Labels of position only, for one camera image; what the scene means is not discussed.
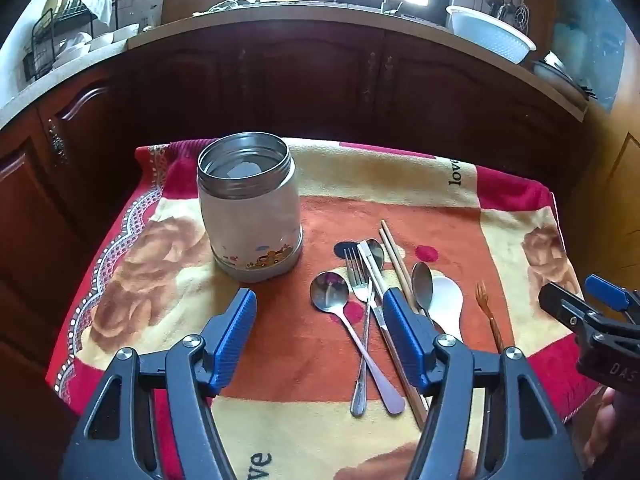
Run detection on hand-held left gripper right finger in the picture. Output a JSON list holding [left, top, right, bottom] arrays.
[[381, 287, 583, 480]]

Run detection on round-bowl steel spoon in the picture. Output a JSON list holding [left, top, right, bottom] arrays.
[[309, 271, 406, 416]]

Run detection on white plastic basin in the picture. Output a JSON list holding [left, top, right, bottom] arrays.
[[445, 5, 537, 65]]

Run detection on black wire dish rack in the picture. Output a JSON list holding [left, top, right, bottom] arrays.
[[22, 0, 119, 82]]

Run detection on brass cabinet handle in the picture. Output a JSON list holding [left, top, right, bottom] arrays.
[[48, 118, 69, 164]]

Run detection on steel table knife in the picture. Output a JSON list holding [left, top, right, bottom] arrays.
[[357, 241, 430, 413]]

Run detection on white steel-rimmed jar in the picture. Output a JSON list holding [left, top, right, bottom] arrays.
[[196, 132, 304, 284]]

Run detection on oval-bowl steel spoon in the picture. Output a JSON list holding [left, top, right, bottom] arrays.
[[362, 238, 385, 272], [411, 262, 436, 317]]

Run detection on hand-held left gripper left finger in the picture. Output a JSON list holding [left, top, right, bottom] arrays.
[[60, 287, 258, 480]]

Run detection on white ceramic spoon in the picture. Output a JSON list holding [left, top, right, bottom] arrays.
[[428, 275, 464, 345]]

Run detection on white cloth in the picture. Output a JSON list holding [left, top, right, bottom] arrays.
[[74, 0, 114, 27]]

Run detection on blue patterned glass door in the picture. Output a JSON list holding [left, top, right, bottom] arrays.
[[549, 0, 637, 113]]

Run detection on person's right hand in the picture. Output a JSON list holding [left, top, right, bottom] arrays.
[[581, 387, 621, 468]]

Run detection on speckled stone countertop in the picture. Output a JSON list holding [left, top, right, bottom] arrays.
[[0, 0, 590, 131]]

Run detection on steel fork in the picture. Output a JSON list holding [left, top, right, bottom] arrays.
[[344, 246, 374, 418]]

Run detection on red floral printed blanket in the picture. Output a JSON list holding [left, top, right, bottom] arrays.
[[45, 137, 603, 480]]

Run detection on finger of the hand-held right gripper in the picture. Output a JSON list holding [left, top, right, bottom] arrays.
[[584, 273, 640, 323], [538, 282, 593, 333]]

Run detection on small wooden fork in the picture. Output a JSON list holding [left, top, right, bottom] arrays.
[[475, 282, 504, 354]]

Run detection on steel basin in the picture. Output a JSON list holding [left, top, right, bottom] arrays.
[[531, 51, 597, 102]]

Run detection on dark wooden kitchen cabinets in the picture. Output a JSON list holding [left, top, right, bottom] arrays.
[[0, 19, 640, 401]]

